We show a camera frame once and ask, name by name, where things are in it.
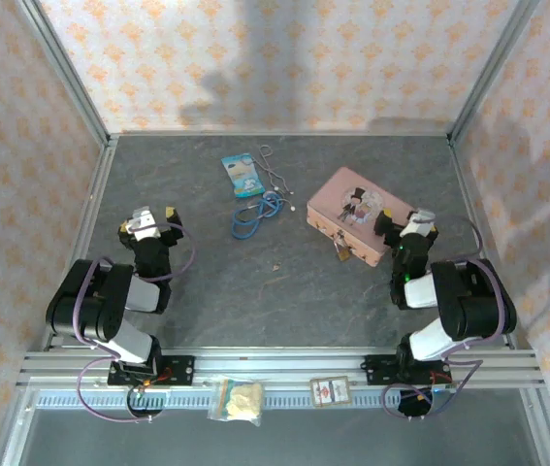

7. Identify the pink tin box with latch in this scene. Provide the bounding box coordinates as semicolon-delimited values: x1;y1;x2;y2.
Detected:
306;166;422;267

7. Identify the blue stethoscope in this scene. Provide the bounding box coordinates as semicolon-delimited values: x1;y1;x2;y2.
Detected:
230;190;288;240

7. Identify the light blue snack packet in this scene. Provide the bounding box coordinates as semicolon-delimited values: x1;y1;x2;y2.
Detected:
220;153;266;199

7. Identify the small printed card packet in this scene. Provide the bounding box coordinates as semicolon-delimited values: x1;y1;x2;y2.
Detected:
308;376;353;407

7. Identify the clear bag of crackers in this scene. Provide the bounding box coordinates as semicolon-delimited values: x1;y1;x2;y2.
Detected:
206;378;267;428

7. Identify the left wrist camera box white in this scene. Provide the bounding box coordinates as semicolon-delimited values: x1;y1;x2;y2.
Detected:
126;206;162;242

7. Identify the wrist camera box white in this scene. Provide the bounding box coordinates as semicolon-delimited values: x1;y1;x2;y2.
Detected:
126;206;162;242
399;208;437;239

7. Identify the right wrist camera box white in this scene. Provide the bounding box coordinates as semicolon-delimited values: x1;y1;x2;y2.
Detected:
399;208;437;239

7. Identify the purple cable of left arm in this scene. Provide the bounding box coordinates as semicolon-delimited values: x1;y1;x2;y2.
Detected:
75;220;197;424

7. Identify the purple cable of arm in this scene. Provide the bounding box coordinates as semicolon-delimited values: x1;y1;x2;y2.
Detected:
381;217;504;419
75;220;197;424

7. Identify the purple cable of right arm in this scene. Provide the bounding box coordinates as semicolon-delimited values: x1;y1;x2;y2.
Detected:
381;217;504;419

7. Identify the thin cord necklace with beads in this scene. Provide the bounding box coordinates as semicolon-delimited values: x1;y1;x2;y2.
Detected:
258;144;298;213

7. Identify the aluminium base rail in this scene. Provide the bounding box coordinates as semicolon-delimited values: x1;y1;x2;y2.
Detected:
16;346;545;389

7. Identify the aluminium frame post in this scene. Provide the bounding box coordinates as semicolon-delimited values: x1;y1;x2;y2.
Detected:
16;0;112;148
447;0;543;146

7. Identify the slotted grey cable duct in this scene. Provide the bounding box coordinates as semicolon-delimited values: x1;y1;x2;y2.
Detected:
26;389;534;410

